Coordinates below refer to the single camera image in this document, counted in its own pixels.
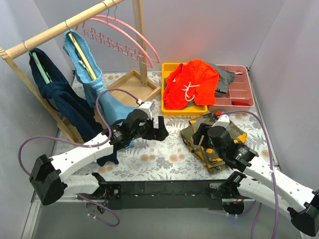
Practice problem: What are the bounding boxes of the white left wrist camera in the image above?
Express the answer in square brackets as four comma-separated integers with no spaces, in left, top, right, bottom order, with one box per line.
[137,99,155,119]

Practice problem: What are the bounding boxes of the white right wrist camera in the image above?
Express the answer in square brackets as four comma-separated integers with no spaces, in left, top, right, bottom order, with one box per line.
[212,112,230,128]

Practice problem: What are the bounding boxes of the front pink hanger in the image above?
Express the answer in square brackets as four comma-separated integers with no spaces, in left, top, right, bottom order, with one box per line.
[75,14,160,68]

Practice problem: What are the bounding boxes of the light green hanger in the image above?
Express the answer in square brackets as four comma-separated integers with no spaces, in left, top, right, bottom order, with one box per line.
[29,52,53,86]

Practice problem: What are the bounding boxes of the pink divided tray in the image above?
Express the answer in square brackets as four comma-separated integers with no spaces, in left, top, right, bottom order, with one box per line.
[208,65,255,112]

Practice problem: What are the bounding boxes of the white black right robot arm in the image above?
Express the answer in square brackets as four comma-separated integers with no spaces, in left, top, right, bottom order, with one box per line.
[192,123,319,237]

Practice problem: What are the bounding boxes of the camouflage shorts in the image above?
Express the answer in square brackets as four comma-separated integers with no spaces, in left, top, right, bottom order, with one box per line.
[179,112,248,174]

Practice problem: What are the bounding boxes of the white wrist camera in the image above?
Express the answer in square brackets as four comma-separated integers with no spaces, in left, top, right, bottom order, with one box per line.
[212,112,230,128]
[137,99,155,119]

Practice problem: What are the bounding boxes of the pink hanger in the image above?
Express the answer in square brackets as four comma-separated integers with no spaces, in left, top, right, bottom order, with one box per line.
[90,0,160,68]
[75,14,160,68]

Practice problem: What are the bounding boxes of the orange shorts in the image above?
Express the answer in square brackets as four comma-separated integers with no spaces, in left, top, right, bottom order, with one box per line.
[163,59,219,110]

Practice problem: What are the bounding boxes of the floral table mat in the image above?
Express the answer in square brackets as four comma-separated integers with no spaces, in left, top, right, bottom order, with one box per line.
[53,71,278,182]

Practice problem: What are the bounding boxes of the light blue shorts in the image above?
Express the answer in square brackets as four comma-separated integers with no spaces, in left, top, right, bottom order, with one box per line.
[62,30,137,150]

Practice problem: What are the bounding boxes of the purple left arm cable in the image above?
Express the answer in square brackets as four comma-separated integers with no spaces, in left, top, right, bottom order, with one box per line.
[18,88,143,227]

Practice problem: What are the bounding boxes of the red item in tray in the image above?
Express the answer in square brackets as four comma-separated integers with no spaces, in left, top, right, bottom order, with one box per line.
[231,101,250,107]

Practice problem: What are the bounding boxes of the rear pink hanger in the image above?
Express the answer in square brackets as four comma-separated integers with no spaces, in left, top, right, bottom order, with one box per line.
[90,0,160,68]

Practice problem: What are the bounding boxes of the yellow plastic tray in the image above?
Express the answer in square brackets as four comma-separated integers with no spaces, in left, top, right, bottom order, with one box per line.
[161,62,208,116]

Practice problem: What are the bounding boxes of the navy blue shorts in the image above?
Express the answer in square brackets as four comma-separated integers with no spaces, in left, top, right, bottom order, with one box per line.
[28,47,120,167]

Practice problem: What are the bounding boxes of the grey shorts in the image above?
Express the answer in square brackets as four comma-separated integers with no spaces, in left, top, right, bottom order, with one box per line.
[181,59,235,106]

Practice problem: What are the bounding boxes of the yellow hanger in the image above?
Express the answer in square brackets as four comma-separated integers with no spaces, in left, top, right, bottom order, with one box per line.
[65,21,97,80]

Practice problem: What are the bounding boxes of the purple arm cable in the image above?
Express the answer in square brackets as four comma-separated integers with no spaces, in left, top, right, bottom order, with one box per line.
[220,111,279,239]
[18,88,143,227]

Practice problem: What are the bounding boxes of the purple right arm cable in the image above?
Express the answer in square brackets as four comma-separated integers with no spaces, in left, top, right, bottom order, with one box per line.
[220,111,279,239]

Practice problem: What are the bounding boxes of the wooden clothes rack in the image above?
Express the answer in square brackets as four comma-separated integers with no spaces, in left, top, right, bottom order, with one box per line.
[0,0,161,142]

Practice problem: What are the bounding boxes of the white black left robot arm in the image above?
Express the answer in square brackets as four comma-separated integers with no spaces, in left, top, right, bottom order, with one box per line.
[29,109,168,206]

